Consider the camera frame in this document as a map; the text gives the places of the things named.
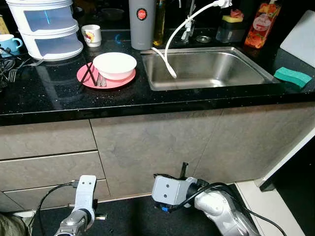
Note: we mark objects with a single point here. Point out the blue mug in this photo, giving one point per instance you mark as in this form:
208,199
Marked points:
7,43

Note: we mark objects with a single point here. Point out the white stacked drawer container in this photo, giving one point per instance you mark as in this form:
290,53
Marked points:
47,24

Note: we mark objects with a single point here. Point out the clear holder with yellow sponge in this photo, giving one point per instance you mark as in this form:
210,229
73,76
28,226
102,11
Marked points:
230,29

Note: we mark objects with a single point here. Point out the olive oil bottle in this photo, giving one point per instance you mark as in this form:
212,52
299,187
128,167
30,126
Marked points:
159,27

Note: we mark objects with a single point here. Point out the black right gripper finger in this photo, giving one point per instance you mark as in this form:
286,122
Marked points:
185,169

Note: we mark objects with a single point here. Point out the person leg olive trousers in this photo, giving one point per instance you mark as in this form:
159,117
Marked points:
11,226

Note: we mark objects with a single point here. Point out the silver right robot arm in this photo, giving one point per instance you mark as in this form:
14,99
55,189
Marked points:
221,211

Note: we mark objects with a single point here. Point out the white bowl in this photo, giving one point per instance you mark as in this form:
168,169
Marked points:
114,64

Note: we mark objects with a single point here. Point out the orange dish soap bottle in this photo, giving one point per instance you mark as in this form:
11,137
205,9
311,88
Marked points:
262,27

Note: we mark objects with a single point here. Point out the pink plate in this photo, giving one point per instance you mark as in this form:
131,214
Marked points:
118,83

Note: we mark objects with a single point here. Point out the green sponge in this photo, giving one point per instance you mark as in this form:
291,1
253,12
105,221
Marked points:
293,77

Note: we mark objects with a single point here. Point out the metal fork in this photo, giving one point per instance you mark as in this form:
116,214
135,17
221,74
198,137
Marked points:
103,81
13,74

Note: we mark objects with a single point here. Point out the round chrome counter cap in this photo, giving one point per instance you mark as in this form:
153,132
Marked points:
203,39

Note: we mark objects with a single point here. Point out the tall grey bottle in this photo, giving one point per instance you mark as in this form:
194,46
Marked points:
142,29

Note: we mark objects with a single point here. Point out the chrome faucet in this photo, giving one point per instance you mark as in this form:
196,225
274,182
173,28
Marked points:
188,29

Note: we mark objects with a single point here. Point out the white cutting board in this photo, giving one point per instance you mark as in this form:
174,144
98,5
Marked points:
300,39

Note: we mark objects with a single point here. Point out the white printed mug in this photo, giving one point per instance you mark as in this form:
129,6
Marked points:
92,35

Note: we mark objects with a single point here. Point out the stainless steel sink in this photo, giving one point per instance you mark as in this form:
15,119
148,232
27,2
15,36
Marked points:
216,69

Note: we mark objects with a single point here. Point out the grey drawer front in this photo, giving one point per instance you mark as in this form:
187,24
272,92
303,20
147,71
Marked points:
44,140
49,171
34,196

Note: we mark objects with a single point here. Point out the grey cabinet door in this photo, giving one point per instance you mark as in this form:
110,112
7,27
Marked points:
152,147
256,137

